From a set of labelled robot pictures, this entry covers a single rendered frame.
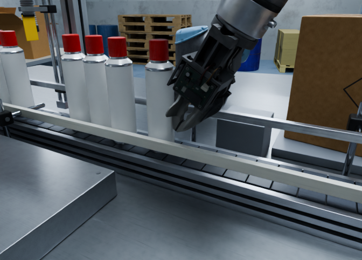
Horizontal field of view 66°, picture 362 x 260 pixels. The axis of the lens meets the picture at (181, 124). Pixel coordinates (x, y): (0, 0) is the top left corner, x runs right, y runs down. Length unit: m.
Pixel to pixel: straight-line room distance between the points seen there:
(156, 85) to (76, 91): 0.21
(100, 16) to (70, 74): 7.69
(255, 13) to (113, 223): 0.36
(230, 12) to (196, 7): 6.88
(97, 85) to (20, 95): 0.27
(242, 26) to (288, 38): 5.33
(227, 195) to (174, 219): 0.09
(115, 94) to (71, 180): 0.17
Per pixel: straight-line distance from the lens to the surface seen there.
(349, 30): 0.63
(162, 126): 0.51
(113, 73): 0.53
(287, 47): 5.73
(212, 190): 0.48
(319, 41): 0.64
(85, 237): 0.46
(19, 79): 0.79
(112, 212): 0.49
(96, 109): 0.60
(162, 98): 0.49
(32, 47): 2.42
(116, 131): 0.55
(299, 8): 7.08
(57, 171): 0.52
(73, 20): 0.80
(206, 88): 0.40
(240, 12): 0.38
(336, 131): 0.49
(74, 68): 0.62
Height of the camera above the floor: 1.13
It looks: 22 degrees down
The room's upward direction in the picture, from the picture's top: straight up
